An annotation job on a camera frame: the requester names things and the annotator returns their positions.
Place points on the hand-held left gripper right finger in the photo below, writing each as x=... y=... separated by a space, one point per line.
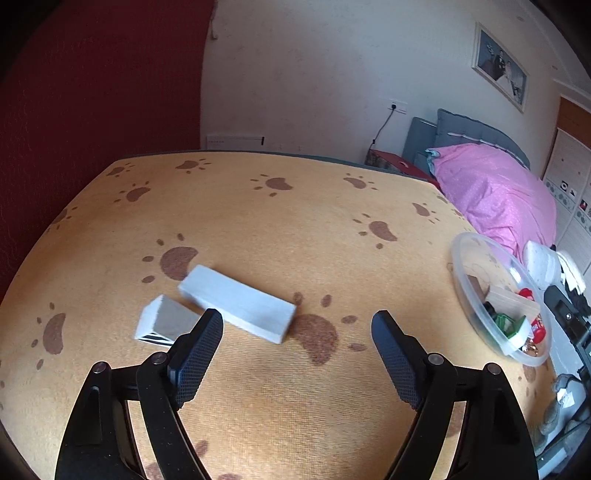
x=397 y=355

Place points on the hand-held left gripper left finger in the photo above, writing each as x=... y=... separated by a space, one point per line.
x=198 y=355

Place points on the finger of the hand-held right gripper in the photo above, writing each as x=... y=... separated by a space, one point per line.
x=568 y=318

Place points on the red can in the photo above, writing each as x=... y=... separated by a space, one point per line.
x=539 y=330

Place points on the zebra striped wedge block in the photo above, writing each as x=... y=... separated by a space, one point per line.
x=166 y=318

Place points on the light wooden block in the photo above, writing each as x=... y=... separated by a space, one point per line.
x=512 y=302

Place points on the white and green block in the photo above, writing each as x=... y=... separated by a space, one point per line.
x=510 y=330

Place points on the dark wooden block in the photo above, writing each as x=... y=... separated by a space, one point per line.
x=478 y=286

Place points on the clear plastic container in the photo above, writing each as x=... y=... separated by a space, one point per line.
x=480 y=258

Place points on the person's right hand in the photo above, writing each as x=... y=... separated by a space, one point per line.
x=556 y=406

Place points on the white cloth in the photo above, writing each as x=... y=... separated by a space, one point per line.
x=541 y=263

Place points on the long white block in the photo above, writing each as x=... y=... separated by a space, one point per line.
x=235 y=300

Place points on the pink blanket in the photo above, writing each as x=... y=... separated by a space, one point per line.
x=498 y=194

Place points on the paw print blanket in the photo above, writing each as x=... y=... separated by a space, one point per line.
x=277 y=230

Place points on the red bedside table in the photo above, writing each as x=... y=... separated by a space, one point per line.
x=392 y=161

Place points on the grey bed headboard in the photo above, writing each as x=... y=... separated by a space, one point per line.
x=466 y=131

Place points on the red curtain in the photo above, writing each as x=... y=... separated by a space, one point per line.
x=92 y=115

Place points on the white wall socket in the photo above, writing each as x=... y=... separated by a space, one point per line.
x=397 y=106

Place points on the framed wall picture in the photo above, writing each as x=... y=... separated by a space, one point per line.
x=501 y=64

